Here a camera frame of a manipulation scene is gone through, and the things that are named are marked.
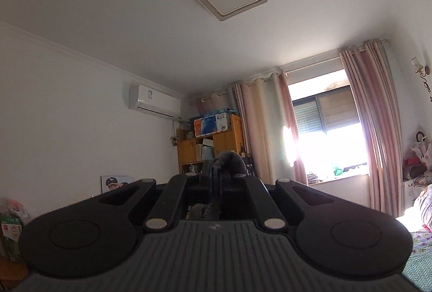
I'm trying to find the window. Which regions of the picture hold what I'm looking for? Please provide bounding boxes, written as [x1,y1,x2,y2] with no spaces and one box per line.
[288,78,370,183]

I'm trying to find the child pilot portrait poster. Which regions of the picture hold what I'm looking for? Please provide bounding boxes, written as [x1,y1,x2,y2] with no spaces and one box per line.
[101,175,134,194]

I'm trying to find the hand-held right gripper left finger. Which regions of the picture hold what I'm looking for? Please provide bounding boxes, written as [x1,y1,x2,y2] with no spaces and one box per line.
[91,159,218,233]

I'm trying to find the grey pants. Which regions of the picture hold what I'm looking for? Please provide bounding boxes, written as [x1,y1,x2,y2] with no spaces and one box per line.
[187,150,247,220]

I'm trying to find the white air conditioner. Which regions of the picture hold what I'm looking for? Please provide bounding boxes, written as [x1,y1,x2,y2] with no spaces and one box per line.
[128,84,182,119]

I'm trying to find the wall hanging ornament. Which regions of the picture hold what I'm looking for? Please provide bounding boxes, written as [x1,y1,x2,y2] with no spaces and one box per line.
[410,56,432,93]

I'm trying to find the blue and orange package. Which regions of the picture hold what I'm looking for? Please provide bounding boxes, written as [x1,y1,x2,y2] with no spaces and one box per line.
[193,113,233,137]

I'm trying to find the curtain rod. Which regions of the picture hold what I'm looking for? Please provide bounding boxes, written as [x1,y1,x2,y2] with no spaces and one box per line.
[187,39,389,102]

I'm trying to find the white plastic bag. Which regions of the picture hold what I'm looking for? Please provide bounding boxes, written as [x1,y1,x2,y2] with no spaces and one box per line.
[410,133,432,174]

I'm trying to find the wooden bookshelf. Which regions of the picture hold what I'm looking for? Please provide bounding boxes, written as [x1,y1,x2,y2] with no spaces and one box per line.
[176,115,245,174]

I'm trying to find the green quilted bee bedspread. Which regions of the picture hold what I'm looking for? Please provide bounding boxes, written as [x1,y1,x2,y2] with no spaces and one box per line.
[403,211,432,292]

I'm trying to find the floral pillow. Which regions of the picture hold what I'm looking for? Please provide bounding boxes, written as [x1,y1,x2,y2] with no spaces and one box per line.
[413,184,432,232]

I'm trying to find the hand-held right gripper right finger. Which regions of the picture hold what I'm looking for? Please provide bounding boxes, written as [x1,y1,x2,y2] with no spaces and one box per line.
[219,173,341,233]

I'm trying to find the green package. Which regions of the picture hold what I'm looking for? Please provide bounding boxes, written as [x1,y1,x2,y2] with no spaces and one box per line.
[0,197,29,259]

